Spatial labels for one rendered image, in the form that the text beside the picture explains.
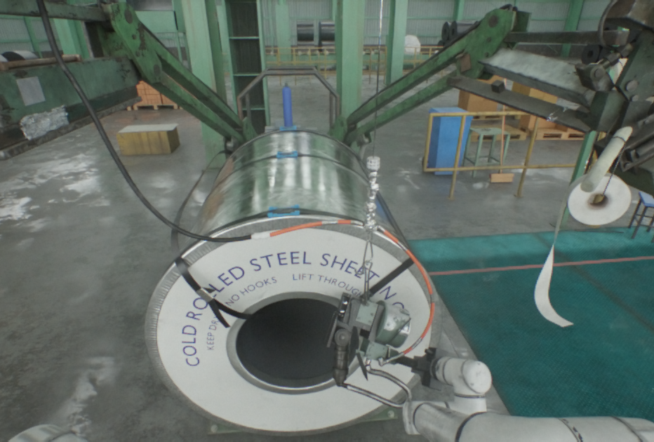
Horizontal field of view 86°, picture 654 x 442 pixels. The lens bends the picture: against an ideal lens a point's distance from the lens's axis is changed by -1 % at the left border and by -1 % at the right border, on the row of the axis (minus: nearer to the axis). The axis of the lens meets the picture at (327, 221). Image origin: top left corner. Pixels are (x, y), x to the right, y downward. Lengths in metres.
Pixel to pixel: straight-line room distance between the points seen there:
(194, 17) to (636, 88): 5.23
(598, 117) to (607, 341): 2.17
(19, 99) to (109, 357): 2.15
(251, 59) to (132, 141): 2.64
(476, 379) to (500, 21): 1.30
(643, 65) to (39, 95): 1.55
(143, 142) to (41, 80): 6.32
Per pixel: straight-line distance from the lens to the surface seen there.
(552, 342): 3.05
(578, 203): 1.34
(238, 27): 7.42
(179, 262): 1.33
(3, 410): 2.98
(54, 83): 1.17
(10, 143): 1.02
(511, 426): 0.66
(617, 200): 1.36
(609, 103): 1.35
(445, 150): 5.61
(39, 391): 2.97
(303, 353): 1.87
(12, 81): 1.05
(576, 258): 4.18
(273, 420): 1.92
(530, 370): 2.78
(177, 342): 1.58
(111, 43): 1.62
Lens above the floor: 1.90
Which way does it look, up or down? 27 degrees down
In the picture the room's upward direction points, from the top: straight up
